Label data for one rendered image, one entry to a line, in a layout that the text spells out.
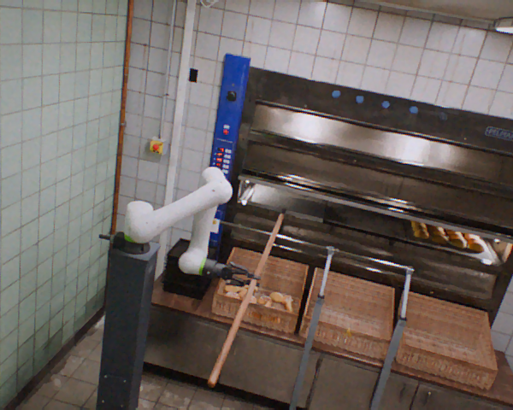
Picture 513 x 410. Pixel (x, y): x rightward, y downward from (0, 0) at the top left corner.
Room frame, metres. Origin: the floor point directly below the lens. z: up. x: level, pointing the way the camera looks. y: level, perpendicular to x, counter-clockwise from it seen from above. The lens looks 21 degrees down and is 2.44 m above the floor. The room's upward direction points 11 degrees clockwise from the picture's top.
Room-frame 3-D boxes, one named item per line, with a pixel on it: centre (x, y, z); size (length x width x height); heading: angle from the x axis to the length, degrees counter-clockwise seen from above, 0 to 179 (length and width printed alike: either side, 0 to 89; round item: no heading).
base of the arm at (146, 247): (2.32, 0.63, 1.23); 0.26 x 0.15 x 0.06; 86
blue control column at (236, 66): (4.24, 0.18, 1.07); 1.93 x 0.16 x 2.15; 172
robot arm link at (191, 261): (2.31, 0.28, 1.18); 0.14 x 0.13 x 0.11; 82
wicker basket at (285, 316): (3.00, -0.13, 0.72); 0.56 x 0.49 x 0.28; 84
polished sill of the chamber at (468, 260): (3.21, -0.74, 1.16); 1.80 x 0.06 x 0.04; 82
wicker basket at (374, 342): (2.92, -0.72, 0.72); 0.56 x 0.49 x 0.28; 81
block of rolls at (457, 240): (3.55, -1.37, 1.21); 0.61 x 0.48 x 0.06; 172
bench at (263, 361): (2.91, -0.59, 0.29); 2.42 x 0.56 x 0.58; 82
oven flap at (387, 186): (3.19, -0.74, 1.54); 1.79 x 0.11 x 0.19; 82
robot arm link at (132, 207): (2.30, 0.57, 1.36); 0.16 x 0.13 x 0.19; 21
